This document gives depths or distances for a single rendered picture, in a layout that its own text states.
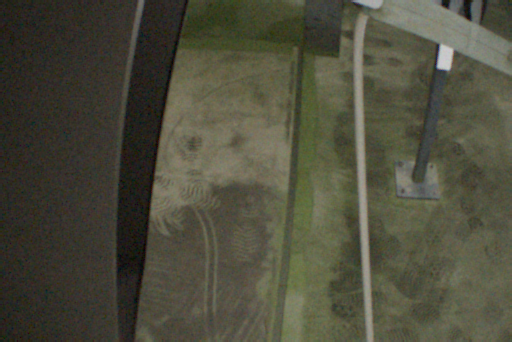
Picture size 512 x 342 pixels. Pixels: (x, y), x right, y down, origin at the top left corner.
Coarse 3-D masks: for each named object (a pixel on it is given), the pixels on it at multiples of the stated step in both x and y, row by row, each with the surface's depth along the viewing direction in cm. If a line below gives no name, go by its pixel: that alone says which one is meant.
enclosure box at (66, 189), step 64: (0, 0) 34; (64, 0) 34; (128, 0) 34; (0, 64) 38; (64, 64) 38; (128, 64) 39; (0, 128) 43; (64, 128) 42; (128, 128) 123; (0, 192) 48; (64, 192) 48; (128, 192) 137; (0, 256) 56; (64, 256) 55; (128, 256) 155; (0, 320) 69; (64, 320) 65; (128, 320) 141
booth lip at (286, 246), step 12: (300, 48) 294; (300, 60) 287; (300, 72) 280; (300, 84) 274; (300, 96) 268; (288, 192) 229; (288, 204) 226; (288, 216) 222; (288, 228) 218; (288, 240) 214; (288, 252) 211; (276, 300) 197; (276, 312) 193; (276, 324) 189; (276, 336) 186
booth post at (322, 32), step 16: (320, 0) 272; (336, 0) 271; (320, 16) 279; (336, 16) 278; (304, 32) 303; (320, 32) 286; (336, 32) 285; (304, 48) 295; (320, 48) 293; (336, 48) 292
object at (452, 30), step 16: (352, 0) 58; (368, 0) 58; (384, 0) 58; (400, 0) 58; (416, 0) 60; (384, 16) 59; (400, 16) 59; (416, 16) 60; (432, 16) 61; (448, 16) 63; (416, 32) 62; (432, 32) 62; (448, 32) 63; (464, 32) 65; (480, 32) 66; (464, 48) 66; (480, 48) 67; (496, 48) 69; (496, 64) 70
